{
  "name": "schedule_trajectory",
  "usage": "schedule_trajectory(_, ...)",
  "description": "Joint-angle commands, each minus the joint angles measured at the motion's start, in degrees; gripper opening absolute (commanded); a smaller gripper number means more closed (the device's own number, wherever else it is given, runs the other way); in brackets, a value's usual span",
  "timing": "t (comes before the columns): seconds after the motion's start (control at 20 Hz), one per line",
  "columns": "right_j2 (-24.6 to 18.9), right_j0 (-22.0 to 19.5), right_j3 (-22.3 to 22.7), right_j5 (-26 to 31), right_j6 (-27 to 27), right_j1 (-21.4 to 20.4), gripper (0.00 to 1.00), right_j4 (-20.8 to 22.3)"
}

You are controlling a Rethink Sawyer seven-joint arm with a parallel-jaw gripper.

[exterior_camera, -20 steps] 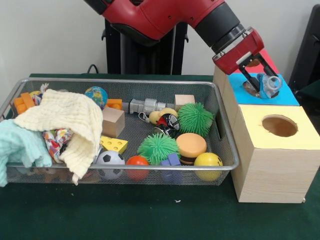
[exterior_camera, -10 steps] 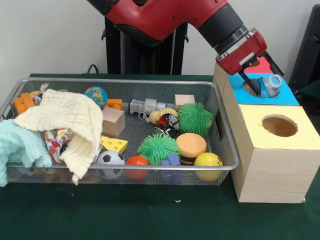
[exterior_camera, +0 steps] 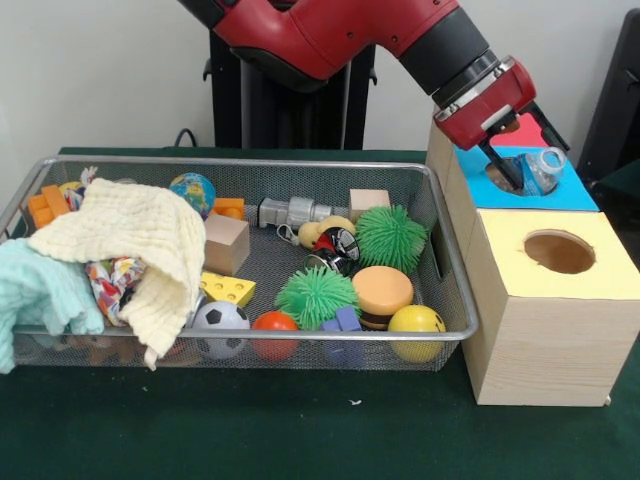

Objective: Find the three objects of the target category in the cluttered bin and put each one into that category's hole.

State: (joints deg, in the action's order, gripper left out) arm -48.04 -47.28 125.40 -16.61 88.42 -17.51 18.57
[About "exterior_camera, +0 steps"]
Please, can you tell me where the blue globe ball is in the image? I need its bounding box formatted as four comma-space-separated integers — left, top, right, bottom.
168, 172, 217, 220

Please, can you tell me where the toy burger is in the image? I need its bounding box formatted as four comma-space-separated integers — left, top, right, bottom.
351, 265, 415, 331

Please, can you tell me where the large green spiky ball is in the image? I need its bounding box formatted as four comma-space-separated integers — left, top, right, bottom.
354, 204, 430, 274

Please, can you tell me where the plain wooden cube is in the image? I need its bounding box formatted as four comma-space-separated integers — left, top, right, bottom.
348, 188, 392, 224
203, 213, 251, 276

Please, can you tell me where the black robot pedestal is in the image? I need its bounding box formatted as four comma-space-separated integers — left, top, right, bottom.
202, 29, 379, 150

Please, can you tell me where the black stand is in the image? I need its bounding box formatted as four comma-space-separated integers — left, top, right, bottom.
577, 7, 640, 174

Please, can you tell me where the yellow toy cheese wedge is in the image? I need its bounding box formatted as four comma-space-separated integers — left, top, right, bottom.
199, 271, 257, 309

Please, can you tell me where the cream knitted cloth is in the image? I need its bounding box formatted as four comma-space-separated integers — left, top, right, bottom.
27, 177, 207, 372

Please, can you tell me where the green stringy puffer ball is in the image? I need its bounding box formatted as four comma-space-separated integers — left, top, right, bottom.
274, 265, 361, 331

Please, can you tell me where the wooden box with three holes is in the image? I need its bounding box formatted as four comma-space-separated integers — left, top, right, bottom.
426, 112, 640, 407

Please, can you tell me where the toy soccer ball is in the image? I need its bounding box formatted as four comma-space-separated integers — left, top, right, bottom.
192, 300, 251, 360

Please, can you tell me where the plain orange ball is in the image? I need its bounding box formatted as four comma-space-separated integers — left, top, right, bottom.
251, 311, 301, 362

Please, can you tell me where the silver mesh bin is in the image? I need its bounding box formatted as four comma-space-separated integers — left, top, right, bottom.
0, 154, 480, 372

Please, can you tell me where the crushed clear plastic bottle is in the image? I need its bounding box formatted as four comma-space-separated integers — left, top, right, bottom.
504, 147, 569, 197

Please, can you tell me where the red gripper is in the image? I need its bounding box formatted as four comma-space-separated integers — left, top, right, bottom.
433, 58, 571, 192

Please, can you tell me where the dark green table cloth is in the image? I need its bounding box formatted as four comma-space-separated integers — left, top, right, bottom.
589, 158, 640, 241
0, 146, 640, 480

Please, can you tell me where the mint knitted cloth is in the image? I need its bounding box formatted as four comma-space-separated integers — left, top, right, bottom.
0, 238, 105, 375

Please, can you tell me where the yellow smiley ball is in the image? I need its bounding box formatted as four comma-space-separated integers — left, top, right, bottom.
388, 304, 447, 362

